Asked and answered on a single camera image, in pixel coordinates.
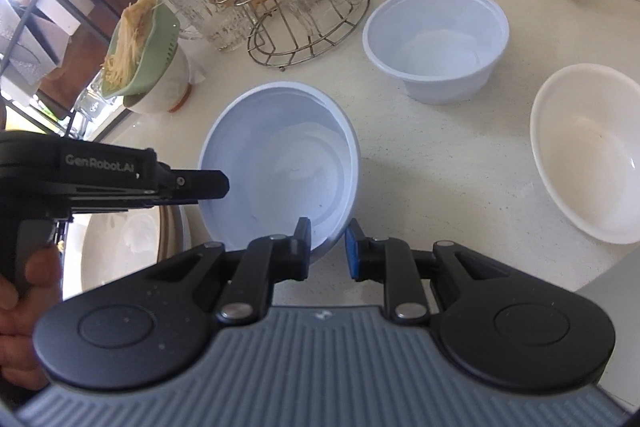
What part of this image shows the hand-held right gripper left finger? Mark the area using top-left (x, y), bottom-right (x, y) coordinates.
top-left (142, 217), bottom-right (313, 327)

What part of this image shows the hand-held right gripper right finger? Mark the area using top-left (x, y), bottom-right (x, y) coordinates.
top-left (345, 219), bottom-right (497, 327)

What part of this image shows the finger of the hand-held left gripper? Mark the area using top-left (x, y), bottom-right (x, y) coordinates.
top-left (156, 164), bottom-right (231, 208)

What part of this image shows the pale blue plastic bowl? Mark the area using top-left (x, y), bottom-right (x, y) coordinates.
top-left (197, 82), bottom-right (361, 259)
top-left (362, 0), bottom-right (510, 104)

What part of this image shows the white plate red flower print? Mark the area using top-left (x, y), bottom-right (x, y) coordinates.
top-left (64, 206), bottom-right (168, 304)

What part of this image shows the white ceramic bowl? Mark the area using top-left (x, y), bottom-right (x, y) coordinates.
top-left (530, 63), bottom-right (640, 246)

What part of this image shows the person's left hand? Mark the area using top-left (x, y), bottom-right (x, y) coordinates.
top-left (0, 247), bottom-right (64, 391)

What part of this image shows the clear glass tumbler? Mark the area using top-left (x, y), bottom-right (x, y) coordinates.
top-left (75, 72), bottom-right (109, 128)

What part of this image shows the white bowl brown base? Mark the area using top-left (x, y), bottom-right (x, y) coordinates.
top-left (122, 51), bottom-right (194, 116)

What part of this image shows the green colander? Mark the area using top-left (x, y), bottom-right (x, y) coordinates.
top-left (102, 0), bottom-right (181, 100)

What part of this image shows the dry noodles bundle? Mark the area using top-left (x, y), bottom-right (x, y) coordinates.
top-left (102, 0), bottom-right (161, 88)

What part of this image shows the textured glass pitcher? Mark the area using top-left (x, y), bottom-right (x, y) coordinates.
top-left (152, 0), bottom-right (252, 54)

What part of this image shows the black dish rack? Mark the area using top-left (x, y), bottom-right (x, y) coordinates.
top-left (0, 0), bottom-right (117, 138)

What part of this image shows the black induction cooktop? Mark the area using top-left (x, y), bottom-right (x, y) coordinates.
top-left (590, 251), bottom-right (640, 410)

